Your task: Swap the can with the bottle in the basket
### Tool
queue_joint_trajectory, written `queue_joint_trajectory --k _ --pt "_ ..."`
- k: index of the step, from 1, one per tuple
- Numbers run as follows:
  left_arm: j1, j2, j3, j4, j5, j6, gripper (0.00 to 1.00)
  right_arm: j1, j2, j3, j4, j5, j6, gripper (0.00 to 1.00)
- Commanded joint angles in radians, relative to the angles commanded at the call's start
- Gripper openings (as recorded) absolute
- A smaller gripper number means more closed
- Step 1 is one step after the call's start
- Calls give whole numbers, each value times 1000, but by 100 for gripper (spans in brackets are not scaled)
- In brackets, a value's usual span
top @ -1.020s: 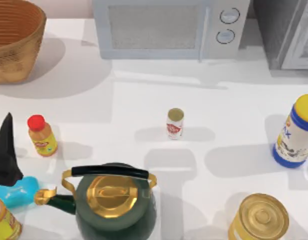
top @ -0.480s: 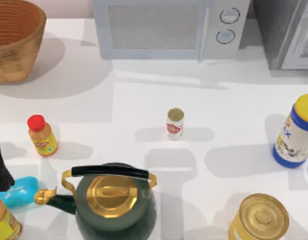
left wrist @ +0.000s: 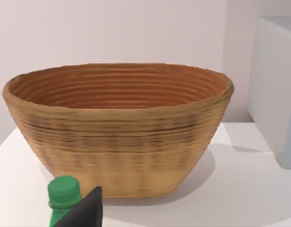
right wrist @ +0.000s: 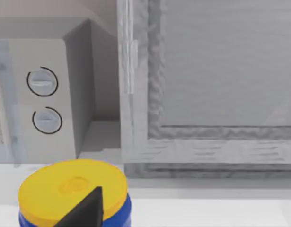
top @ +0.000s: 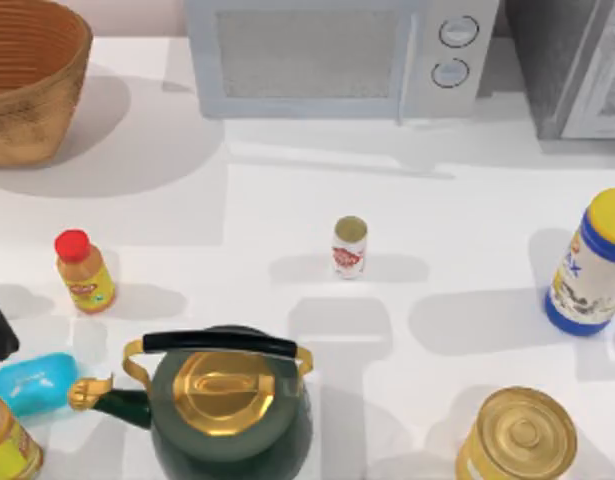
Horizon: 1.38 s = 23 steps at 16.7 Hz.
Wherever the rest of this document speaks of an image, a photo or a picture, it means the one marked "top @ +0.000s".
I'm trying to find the red and white can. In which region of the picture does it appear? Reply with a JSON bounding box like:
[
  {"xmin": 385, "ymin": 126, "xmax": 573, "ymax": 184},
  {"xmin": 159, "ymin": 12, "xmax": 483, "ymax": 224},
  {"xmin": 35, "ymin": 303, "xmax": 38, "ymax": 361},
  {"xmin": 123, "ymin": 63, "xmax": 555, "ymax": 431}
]
[{"xmin": 331, "ymin": 215, "xmax": 369, "ymax": 281}]

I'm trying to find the pale microwave oven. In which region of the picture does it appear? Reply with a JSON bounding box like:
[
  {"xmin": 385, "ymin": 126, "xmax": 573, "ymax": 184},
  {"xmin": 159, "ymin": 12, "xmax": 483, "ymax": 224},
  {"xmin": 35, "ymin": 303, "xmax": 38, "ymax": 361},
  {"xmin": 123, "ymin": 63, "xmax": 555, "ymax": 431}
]
[{"xmin": 181, "ymin": 0, "xmax": 502, "ymax": 127}]

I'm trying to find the green and gold kettle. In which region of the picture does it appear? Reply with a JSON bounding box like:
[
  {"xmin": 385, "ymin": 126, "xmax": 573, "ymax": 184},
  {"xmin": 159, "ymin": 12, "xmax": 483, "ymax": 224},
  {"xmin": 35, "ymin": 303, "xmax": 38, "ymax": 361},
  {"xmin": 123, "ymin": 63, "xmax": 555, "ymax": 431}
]
[{"xmin": 67, "ymin": 324, "xmax": 314, "ymax": 480}]

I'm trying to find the microwave knob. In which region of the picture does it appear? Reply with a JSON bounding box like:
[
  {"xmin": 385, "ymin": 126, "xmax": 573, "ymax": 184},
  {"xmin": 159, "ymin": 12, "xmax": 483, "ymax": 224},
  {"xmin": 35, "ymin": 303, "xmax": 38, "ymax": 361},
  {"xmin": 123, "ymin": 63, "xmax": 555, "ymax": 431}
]
[
  {"xmin": 438, "ymin": 14, "xmax": 481, "ymax": 49},
  {"xmin": 430, "ymin": 56, "xmax": 472, "ymax": 91}
]

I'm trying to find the orange bottle with red cap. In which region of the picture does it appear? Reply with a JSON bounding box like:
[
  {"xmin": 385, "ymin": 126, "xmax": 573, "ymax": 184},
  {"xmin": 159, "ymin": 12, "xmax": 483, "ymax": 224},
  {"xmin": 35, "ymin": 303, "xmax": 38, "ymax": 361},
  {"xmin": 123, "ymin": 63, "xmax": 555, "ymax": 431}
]
[{"xmin": 54, "ymin": 229, "xmax": 117, "ymax": 316}]

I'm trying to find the yellow and blue canister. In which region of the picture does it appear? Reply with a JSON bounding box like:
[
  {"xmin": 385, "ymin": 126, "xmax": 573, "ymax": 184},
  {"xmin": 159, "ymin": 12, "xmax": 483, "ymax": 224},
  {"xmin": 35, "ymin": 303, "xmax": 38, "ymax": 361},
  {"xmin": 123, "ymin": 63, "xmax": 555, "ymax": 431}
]
[{"xmin": 544, "ymin": 187, "xmax": 615, "ymax": 337}]

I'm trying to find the gold tin can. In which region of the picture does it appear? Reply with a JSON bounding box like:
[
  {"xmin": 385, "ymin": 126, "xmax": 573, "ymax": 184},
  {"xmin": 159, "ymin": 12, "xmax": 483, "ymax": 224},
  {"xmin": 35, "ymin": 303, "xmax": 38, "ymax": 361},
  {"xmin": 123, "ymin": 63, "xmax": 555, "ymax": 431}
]
[{"xmin": 455, "ymin": 385, "xmax": 579, "ymax": 480}]

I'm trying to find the light blue soap box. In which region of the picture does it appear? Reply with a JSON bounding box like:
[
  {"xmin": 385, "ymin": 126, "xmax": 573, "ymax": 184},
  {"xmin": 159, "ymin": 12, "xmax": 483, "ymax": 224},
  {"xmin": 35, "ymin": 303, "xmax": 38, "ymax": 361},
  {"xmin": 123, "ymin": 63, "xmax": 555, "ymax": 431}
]
[{"xmin": 0, "ymin": 351, "xmax": 81, "ymax": 418}]

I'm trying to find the brown woven basket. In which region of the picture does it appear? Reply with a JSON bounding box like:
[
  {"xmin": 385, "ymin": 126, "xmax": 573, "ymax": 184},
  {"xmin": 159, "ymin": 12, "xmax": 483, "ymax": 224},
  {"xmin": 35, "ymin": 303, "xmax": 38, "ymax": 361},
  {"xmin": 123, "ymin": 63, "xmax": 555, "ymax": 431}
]
[{"xmin": 0, "ymin": 0, "xmax": 94, "ymax": 169}]

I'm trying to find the yellow labelled jar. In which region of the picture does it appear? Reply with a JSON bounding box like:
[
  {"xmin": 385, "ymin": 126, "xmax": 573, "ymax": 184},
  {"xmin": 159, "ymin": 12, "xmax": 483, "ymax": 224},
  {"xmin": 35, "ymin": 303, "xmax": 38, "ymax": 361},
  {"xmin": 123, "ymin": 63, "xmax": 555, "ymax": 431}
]
[{"xmin": 0, "ymin": 394, "xmax": 45, "ymax": 480}]

